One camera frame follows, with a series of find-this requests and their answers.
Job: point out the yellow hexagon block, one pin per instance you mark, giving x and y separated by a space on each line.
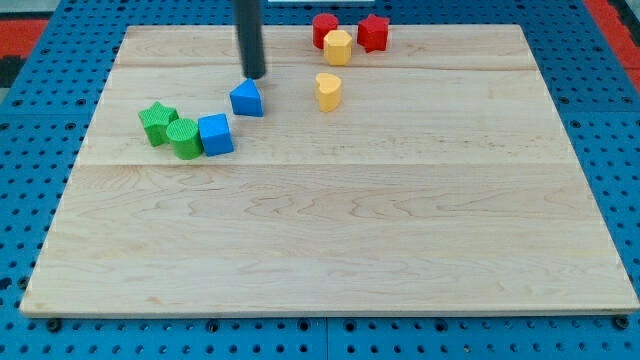
337 47

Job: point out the red star block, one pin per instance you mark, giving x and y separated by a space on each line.
372 33

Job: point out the green star block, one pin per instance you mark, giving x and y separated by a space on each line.
155 121

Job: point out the yellow heart block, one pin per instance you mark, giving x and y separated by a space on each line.
328 91

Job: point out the light wooden board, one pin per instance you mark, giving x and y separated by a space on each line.
444 184

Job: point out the blue triangle block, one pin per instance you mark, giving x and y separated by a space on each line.
246 99

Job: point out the blue cube block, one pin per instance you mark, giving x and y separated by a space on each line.
215 134

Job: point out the green cylinder block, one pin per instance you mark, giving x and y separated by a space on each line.
184 137

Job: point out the red cylinder block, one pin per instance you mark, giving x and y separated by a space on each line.
322 24

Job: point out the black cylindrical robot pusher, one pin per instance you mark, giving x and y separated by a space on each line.
248 23

